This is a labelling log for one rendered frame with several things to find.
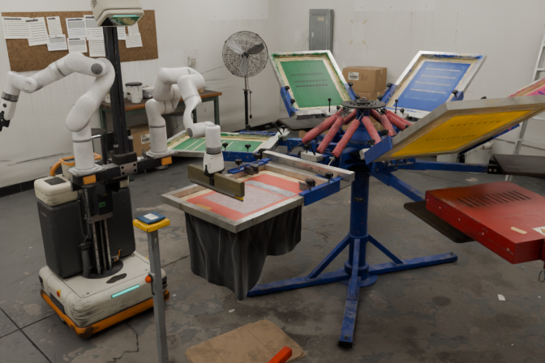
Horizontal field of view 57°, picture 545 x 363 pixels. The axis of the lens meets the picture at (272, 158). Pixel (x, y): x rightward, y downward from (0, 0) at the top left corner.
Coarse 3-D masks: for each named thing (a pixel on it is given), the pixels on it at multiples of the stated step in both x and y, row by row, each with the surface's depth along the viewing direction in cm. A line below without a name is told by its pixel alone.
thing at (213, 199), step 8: (256, 176) 302; (264, 176) 301; (272, 176) 301; (272, 184) 287; (216, 192) 276; (248, 192) 275; (256, 192) 275; (192, 200) 264; (200, 200) 264; (208, 200) 264; (216, 200) 264; (224, 200) 264; (232, 200) 264
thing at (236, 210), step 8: (280, 184) 287; (288, 184) 287; (296, 184) 287; (264, 192) 275; (296, 192) 274; (248, 200) 263; (256, 200) 263; (264, 200) 263; (272, 200) 263; (280, 200) 263; (216, 208) 253; (224, 208) 253; (232, 208) 253; (240, 208) 253; (248, 208) 253; (256, 208) 253; (264, 208) 252; (232, 216) 243; (240, 216) 243
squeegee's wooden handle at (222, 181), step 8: (192, 168) 259; (200, 168) 256; (192, 176) 260; (200, 176) 255; (216, 176) 246; (224, 176) 244; (216, 184) 248; (224, 184) 243; (232, 184) 239; (240, 184) 235; (232, 192) 240; (240, 192) 236
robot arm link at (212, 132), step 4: (208, 124) 246; (212, 124) 246; (208, 128) 239; (212, 128) 239; (216, 128) 240; (220, 128) 242; (208, 132) 240; (212, 132) 239; (216, 132) 240; (220, 132) 243; (208, 136) 240; (212, 136) 240; (216, 136) 240; (220, 136) 243; (208, 140) 241; (212, 140) 240; (216, 140) 241; (220, 140) 243; (208, 144) 242; (212, 144) 241; (216, 144) 242; (220, 144) 244
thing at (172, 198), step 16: (240, 176) 299; (288, 176) 300; (304, 176) 291; (176, 192) 266; (192, 192) 274; (192, 208) 245; (272, 208) 243; (288, 208) 250; (224, 224) 230; (240, 224) 227
